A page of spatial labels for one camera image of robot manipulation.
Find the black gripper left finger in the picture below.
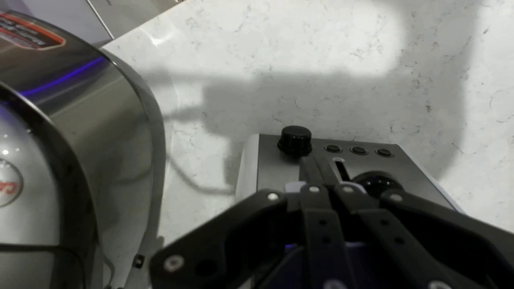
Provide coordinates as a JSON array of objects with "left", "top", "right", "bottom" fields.
[{"left": 149, "top": 155, "right": 358, "bottom": 289}]

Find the black silver rice cooker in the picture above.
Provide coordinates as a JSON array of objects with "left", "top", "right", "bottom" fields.
[{"left": 0, "top": 8, "right": 168, "bottom": 289}]

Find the two-slot bread toaster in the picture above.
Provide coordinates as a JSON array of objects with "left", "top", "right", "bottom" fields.
[{"left": 232, "top": 123, "right": 462, "bottom": 215}]

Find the black toaster power cable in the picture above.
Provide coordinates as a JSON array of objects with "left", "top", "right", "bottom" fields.
[{"left": 163, "top": 149, "right": 239, "bottom": 197}]

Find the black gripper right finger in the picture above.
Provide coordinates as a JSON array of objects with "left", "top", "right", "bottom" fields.
[{"left": 321, "top": 157, "right": 514, "bottom": 289}]

